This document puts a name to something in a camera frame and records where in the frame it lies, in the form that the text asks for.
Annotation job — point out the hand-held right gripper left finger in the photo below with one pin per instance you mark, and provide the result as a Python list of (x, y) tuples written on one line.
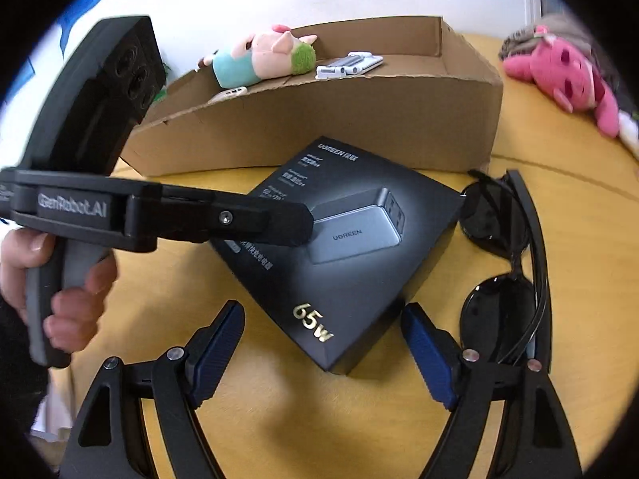
[(214, 354)]

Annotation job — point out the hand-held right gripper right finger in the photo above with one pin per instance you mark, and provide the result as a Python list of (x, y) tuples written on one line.
[(429, 354)]

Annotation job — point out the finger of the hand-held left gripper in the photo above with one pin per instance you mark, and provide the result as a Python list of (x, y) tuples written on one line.
[(239, 217)]

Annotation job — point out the black charger box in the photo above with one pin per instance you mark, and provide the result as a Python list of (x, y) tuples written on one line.
[(349, 284)]

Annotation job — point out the brown cardboard box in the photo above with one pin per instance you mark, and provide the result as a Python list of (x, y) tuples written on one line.
[(349, 119)]

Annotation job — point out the white phone stand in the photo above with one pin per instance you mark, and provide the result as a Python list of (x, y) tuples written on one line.
[(347, 65)]

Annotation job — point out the person's left hand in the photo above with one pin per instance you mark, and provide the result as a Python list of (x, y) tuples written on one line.
[(75, 314)]

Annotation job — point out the black sunglasses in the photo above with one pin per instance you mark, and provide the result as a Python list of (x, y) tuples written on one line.
[(499, 309)]

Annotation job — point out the pig plush with teal shirt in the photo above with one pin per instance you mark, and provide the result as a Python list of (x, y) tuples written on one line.
[(249, 60)]

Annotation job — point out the white plush toy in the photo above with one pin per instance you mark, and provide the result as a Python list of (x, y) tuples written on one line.
[(630, 134)]

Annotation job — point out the pink plush toy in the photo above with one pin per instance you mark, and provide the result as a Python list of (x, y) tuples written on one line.
[(564, 75)]

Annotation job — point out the beige cloth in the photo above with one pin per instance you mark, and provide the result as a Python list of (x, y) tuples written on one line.
[(524, 37)]

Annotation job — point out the blue wall sticker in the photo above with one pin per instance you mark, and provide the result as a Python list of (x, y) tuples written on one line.
[(80, 10)]

